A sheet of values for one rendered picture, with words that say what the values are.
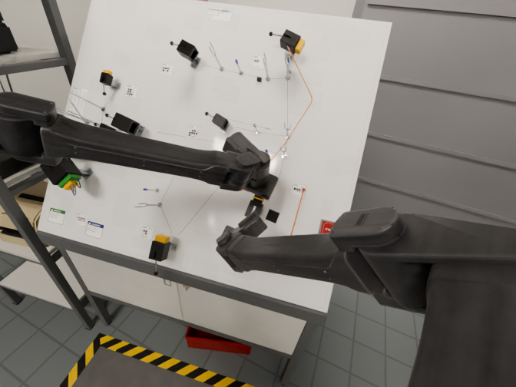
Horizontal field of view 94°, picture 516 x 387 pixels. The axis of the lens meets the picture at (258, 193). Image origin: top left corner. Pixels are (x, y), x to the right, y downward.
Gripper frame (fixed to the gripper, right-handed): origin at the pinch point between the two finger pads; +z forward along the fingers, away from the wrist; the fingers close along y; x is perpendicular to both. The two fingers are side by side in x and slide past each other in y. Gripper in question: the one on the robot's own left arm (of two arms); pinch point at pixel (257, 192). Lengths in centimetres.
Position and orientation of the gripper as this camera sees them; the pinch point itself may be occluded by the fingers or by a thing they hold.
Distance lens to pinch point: 76.1
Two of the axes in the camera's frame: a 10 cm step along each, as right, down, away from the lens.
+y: -9.0, -4.0, 1.5
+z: -0.2, 4.0, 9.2
